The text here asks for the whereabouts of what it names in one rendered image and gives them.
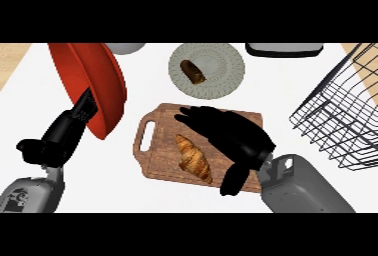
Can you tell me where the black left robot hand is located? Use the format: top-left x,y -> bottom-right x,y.
15,87 -> 99,169

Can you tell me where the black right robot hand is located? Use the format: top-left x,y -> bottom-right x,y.
173,105 -> 278,197

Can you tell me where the golden brown croissant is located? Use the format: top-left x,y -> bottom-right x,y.
175,133 -> 215,185

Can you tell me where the brown wooden cutting board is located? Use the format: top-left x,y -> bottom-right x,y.
132,102 -> 265,194

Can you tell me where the grey round plate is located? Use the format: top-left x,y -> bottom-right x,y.
167,43 -> 247,100

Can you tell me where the red bowl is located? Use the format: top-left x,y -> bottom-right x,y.
48,43 -> 129,141

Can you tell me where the dark brown bread roll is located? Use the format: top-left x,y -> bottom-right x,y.
179,59 -> 209,86

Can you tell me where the grey and black appliance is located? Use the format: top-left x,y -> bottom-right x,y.
244,43 -> 325,59

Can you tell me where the grey rounded object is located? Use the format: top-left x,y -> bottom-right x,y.
104,43 -> 148,56

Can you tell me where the black wire basket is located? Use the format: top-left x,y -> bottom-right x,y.
288,43 -> 378,172

